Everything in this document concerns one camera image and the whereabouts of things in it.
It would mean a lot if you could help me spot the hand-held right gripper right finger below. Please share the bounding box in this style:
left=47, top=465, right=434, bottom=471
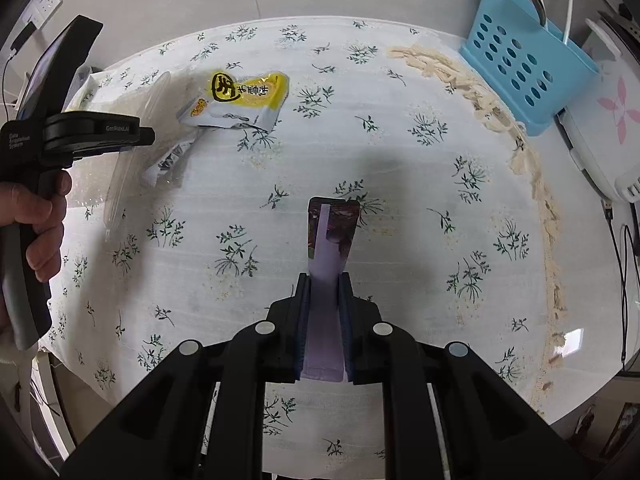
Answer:
left=336, top=272, right=601, bottom=480

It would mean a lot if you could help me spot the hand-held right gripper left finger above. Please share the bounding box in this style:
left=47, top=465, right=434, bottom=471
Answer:
left=60, top=272, right=313, bottom=480

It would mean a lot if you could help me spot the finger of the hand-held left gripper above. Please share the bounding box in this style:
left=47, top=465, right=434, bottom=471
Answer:
left=42, top=111, right=156, bottom=161

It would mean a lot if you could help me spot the clear plastic wrapper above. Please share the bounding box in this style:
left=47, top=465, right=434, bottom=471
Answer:
left=102, top=71, right=173, bottom=233

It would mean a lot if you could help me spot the purple snack packet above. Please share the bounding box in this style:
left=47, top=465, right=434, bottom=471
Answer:
left=302, top=196, right=362, bottom=383

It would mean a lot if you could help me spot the person's left hand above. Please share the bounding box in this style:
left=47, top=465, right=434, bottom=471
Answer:
left=0, top=169, right=72, bottom=333

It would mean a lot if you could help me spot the silver foil wrapper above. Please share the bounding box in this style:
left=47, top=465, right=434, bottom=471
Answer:
left=145, top=137, right=196, bottom=188

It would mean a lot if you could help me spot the yellow snack packet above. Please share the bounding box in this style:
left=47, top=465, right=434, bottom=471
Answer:
left=176, top=71, right=291, bottom=132

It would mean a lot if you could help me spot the white floral tasselled tablecloth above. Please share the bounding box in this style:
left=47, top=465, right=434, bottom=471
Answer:
left=37, top=15, right=581, bottom=478

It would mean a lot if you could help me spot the dark framed picture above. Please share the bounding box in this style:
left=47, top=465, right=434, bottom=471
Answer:
left=600, top=402, right=640, bottom=460

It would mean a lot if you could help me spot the blue perforated plastic basket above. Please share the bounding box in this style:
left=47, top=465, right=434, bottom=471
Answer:
left=460, top=0, right=601, bottom=137

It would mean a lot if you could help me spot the white appliance with pink flower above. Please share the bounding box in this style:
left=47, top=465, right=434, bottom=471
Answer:
left=557, top=12, right=640, bottom=203

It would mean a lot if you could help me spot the black usb cable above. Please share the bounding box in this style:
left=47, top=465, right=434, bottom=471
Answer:
left=602, top=199, right=640, bottom=363

